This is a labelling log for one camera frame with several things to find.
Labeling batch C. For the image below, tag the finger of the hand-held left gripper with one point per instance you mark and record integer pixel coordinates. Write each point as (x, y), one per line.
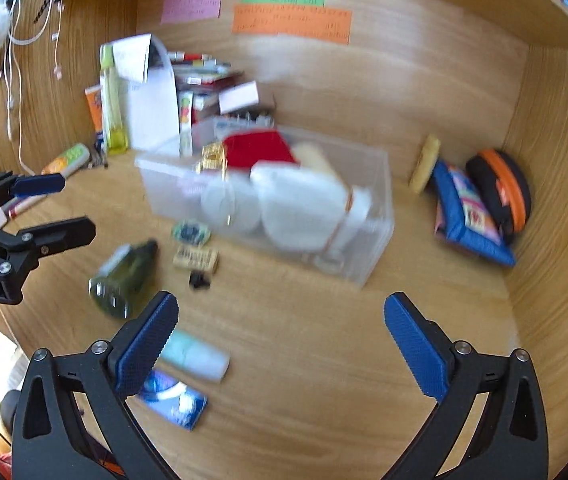
(63, 232)
(38, 185)

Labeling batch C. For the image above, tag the orange sunscreen tube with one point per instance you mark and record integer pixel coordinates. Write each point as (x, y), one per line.
(94, 107)

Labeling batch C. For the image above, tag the tan small card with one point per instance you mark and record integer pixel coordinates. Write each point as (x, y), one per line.
(196, 258)

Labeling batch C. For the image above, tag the white paper sheets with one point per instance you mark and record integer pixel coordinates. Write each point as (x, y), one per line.
(153, 100)

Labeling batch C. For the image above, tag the orange paper note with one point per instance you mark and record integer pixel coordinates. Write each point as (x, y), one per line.
(291, 25)

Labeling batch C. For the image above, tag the black blue small packet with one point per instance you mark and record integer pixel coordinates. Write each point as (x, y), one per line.
(173, 400)

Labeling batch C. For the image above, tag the white small card box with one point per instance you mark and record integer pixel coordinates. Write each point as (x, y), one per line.
(239, 96)

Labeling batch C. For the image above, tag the yellow round sponge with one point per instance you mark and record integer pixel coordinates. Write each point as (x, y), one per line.
(426, 160)

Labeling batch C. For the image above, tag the wooden desktop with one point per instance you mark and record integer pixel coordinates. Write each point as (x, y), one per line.
(314, 360)

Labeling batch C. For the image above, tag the green round badge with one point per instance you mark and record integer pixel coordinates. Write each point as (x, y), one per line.
(191, 232)

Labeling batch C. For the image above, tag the clear plastic bin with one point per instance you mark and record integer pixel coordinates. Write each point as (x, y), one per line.
(364, 260)

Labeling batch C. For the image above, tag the pink paper note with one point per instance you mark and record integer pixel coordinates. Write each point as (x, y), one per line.
(191, 1)

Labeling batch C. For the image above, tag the pale cream pouch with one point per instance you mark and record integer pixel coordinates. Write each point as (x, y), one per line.
(314, 157)

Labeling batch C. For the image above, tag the red velvet pouch gold ribbon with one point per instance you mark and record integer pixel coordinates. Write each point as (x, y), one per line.
(259, 150)

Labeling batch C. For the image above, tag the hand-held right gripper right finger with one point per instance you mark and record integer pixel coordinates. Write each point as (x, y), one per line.
(416, 345)

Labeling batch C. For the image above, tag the black small clip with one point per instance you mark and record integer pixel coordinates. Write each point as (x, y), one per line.
(200, 280)

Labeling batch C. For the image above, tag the blue patterned packet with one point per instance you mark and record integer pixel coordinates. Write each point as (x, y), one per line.
(464, 210)

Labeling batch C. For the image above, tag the white bottle orange label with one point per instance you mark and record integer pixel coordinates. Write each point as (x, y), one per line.
(66, 160)

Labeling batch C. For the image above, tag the teal tube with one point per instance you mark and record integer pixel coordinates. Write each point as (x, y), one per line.
(193, 355)

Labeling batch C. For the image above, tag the orange black round case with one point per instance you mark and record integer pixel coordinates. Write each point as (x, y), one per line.
(509, 185)

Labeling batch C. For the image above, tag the white pink lip balm tube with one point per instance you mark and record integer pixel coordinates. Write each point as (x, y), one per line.
(26, 207)

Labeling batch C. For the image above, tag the green glass bottle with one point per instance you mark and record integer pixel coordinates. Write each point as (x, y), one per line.
(123, 280)

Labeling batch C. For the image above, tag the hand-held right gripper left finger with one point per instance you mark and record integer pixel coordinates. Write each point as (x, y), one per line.
(146, 345)

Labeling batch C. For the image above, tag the yellow spray bottle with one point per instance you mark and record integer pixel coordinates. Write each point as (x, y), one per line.
(113, 110)

